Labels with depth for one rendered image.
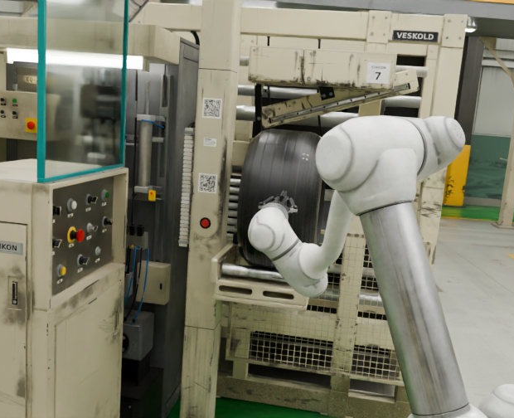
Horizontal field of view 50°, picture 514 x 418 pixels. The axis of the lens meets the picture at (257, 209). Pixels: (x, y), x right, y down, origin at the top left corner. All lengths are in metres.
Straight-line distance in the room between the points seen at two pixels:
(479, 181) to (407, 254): 10.96
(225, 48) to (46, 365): 1.25
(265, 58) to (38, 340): 1.40
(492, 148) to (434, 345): 11.02
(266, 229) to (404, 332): 0.60
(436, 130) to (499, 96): 10.95
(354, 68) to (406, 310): 1.49
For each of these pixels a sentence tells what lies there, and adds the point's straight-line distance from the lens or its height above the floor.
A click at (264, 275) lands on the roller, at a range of 2.10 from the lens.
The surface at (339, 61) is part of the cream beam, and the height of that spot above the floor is 1.74.
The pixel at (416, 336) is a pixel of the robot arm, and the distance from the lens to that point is 1.01.
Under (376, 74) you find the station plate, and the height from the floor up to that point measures 1.70.
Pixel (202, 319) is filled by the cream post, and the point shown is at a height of 0.66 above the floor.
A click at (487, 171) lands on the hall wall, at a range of 11.98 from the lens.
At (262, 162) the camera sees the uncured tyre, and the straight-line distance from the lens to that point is 1.97.
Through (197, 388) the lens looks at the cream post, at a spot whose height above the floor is 0.35.
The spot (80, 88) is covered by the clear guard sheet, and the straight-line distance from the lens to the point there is 1.81.
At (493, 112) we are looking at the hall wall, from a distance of 12.02.
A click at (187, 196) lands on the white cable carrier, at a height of 1.16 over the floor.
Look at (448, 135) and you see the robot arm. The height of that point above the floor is 1.49.
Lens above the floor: 1.51
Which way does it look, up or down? 10 degrees down
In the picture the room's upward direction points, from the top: 4 degrees clockwise
